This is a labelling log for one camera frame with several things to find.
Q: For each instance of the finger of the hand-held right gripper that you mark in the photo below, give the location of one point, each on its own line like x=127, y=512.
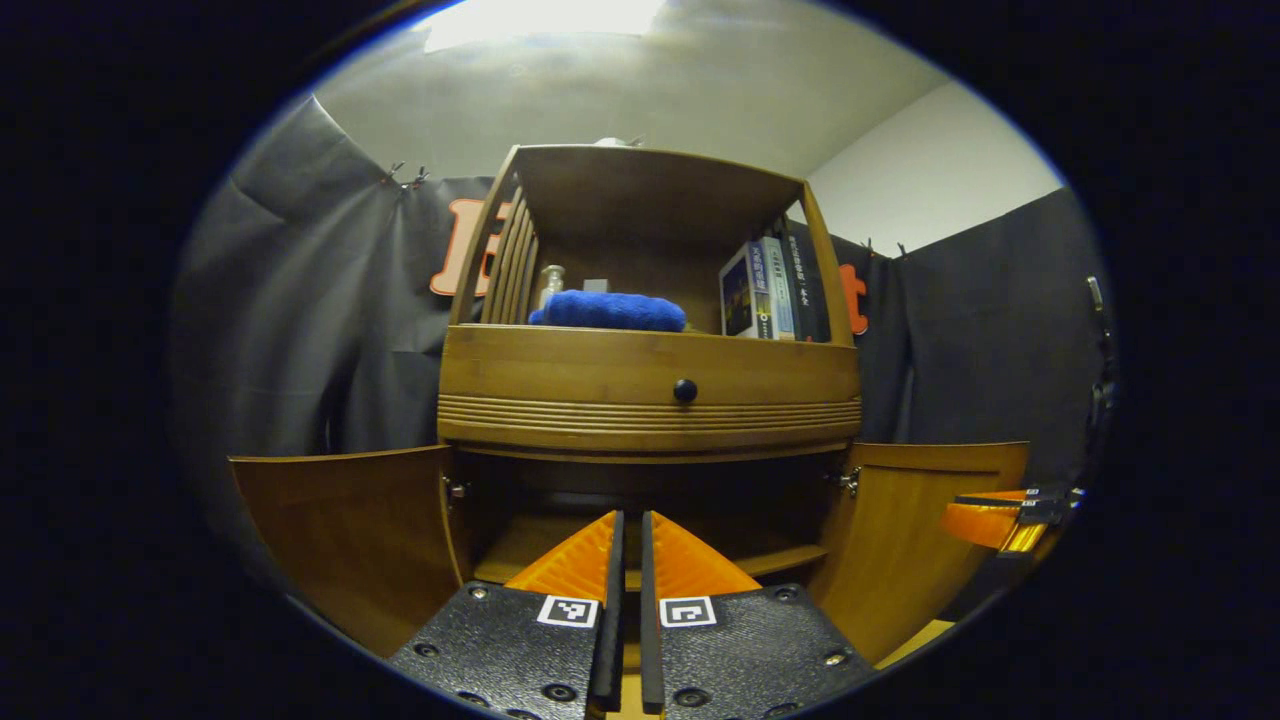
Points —
x=985, y=525
x=1040, y=494

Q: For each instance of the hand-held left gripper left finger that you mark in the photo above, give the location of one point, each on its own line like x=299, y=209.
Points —
x=610, y=640

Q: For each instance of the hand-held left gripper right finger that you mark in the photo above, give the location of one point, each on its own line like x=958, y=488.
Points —
x=650, y=640

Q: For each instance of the wooden shoe cabinet door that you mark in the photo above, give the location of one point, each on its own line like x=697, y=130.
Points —
x=900, y=560
x=350, y=540

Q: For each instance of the wooden double-door shoe cabinet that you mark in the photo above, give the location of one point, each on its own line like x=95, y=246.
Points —
x=650, y=190

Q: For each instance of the metal door hinge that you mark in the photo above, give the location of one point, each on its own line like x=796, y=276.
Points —
x=850, y=482
x=457, y=489

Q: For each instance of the black drawer knob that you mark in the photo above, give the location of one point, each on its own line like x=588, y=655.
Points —
x=685, y=390

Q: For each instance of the wooden drawer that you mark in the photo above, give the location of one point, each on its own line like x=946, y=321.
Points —
x=560, y=365

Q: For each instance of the pale blue book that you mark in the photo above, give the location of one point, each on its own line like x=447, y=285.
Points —
x=780, y=290

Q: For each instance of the blue towel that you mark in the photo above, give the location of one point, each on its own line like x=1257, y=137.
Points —
x=610, y=311

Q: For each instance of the small clear bottle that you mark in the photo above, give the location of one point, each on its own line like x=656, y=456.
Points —
x=551, y=285

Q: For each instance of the black backdrop cloth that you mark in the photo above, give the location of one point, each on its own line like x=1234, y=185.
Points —
x=300, y=300

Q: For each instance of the small pale object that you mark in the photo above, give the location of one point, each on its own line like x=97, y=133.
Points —
x=618, y=142

